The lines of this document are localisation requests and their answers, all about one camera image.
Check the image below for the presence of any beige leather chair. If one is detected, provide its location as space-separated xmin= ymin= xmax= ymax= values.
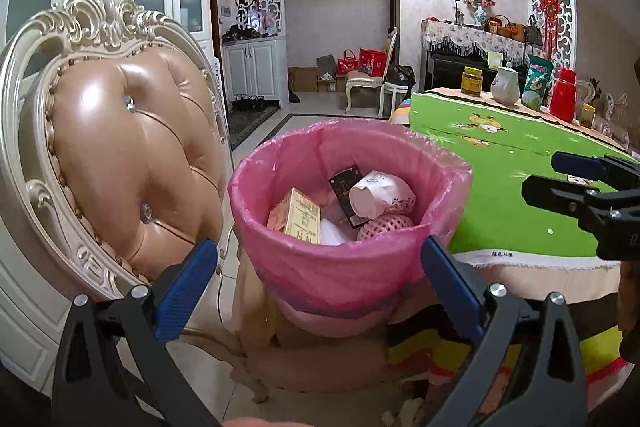
xmin=0 ymin=0 xmax=406 ymax=405

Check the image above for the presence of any white wooden chair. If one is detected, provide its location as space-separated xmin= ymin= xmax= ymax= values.
xmin=344 ymin=27 xmax=416 ymax=120

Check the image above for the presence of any pink bagged waste bin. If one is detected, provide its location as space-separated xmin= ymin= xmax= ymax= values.
xmin=227 ymin=118 xmax=473 ymax=338

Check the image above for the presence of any cardboard box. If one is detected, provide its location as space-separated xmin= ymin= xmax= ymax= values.
xmin=287 ymin=67 xmax=321 ymax=94

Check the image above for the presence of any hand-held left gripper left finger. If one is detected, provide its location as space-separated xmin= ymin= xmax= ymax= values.
xmin=52 ymin=237 xmax=221 ymax=427

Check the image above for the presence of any white foam block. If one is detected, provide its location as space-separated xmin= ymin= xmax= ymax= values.
xmin=320 ymin=217 xmax=356 ymax=245

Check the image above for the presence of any yellow box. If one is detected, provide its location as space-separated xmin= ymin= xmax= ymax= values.
xmin=266 ymin=187 xmax=322 ymax=245

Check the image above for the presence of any dark wooden door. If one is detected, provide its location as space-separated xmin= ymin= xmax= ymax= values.
xmin=210 ymin=0 xmax=223 ymax=58

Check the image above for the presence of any black handbag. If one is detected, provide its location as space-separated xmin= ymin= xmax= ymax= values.
xmin=525 ymin=14 xmax=545 ymax=46

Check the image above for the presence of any red thermos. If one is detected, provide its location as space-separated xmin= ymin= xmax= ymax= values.
xmin=549 ymin=68 xmax=578 ymax=122

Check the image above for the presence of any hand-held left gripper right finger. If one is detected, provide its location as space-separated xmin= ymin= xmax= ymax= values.
xmin=420 ymin=234 xmax=587 ymax=427

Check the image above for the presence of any low white cabinet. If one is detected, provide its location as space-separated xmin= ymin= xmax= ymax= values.
xmin=222 ymin=38 xmax=288 ymax=102

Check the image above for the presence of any person's right hand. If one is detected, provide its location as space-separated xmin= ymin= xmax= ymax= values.
xmin=617 ymin=259 xmax=640 ymax=342

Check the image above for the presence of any red gift box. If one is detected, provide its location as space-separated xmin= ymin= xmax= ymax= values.
xmin=357 ymin=48 xmax=388 ymax=75

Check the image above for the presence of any red gift bag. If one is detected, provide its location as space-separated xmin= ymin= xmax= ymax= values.
xmin=336 ymin=49 xmax=361 ymax=75

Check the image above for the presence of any black piano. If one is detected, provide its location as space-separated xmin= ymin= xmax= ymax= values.
xmin=425 ymin=52 xmax=531 ymax=95

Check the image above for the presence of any green printed tablecloth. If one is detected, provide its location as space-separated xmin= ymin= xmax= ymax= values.
xmin=407 ymin=92 xmax=640 ymax=260

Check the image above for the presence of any large yellow lid jar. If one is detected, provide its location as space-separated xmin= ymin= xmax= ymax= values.
xmin=461 ymin=67 xmax=484 ymax=96

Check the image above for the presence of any dark floor rug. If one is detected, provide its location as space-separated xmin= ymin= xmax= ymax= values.
xmin=227 ymin=106 xmax=281 ymax=152

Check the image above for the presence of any white teapot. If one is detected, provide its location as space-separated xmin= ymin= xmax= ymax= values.
xmin=490 ymin=62 xmax=522 ymax=106

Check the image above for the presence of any flower vase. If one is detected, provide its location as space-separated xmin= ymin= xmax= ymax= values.
xmin=462 ymin=0 xmax=498 ymax=28

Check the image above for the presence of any lace piano cloth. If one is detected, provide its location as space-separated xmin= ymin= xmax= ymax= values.
xmin=421 ymin=19 xmax=548 ymax=60

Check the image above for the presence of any crushed paper cup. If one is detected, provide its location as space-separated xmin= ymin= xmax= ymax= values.
xmin=348 ymin=171 xmax=417 ymax=218

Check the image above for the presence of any black bag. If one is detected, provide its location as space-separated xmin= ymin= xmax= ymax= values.
xmin=386 ymin=63 xmax=417 ymax=88

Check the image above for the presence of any pink foam fruit net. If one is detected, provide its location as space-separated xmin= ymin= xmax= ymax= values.
xmin=356 ymin=213 xmax=416 ymax=242

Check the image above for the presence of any black box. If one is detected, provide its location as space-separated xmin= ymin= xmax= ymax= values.
xmin=328 ymin=164 xmax=368 ymax=228

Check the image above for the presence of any cream carved sofa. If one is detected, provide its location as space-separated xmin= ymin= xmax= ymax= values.
xmin=595 ymin=92 xmax=632 ymax=142

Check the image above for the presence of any red knot ornament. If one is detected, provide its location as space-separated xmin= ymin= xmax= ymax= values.
xmin=539 ymin=0 xmax=562 ymax=60

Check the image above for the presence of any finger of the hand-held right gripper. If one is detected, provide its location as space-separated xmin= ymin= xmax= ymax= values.
xmin=521 ymin=174 xmax=601 ymax=221
xmin=550 ymin=151 xmax=640 ymax=188

